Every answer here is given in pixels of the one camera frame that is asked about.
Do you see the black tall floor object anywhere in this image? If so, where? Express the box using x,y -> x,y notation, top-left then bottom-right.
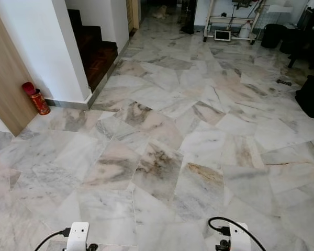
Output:
181,0 -> 197,35

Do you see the red gold patterned canister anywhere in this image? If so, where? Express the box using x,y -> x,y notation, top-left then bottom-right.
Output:
22,82 -> 51,116

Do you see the black bulky bag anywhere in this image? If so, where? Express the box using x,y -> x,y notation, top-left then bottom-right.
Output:
295,75 -> 314,122

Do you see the light wooden door panel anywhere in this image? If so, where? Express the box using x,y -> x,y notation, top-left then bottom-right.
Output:
0,0 -> 38,136

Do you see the dark wooden staircase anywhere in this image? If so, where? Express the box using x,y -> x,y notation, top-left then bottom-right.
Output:
67,9 -> 119,90

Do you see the white framed tablet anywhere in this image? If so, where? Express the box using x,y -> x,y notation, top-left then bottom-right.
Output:
215,30 -> 232,41

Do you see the black round bin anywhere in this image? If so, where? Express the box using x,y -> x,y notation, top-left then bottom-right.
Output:
261,24 -> 287,49

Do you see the white plastic bottle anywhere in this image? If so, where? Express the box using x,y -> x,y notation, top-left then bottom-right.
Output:
240,21 -> 252,38

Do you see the black chair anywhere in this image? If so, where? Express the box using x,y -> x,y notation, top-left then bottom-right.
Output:
280,8 -> 314,69

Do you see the white metal rack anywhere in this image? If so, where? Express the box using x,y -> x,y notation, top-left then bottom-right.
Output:
203,0 -> 263,43

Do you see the beige cat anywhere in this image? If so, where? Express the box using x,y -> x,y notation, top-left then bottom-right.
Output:
152,5 -> 169,19

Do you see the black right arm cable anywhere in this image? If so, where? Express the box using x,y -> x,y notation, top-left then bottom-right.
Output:
208,216 -> 266,251

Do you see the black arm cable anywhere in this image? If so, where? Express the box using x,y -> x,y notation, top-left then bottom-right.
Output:
34,227 -> 71,251
208,216 -> 266,251

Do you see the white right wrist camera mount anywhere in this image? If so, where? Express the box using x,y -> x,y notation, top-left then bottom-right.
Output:
229,223 -> 251,251

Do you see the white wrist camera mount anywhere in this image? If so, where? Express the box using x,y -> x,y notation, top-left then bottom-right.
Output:
229,223 -> 251,251
66,222 -> 89,251

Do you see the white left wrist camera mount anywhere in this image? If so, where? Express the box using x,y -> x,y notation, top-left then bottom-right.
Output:
66,222 -> 89,251

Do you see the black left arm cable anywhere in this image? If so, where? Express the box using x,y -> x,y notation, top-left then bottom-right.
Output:
34,227 -> 71,251

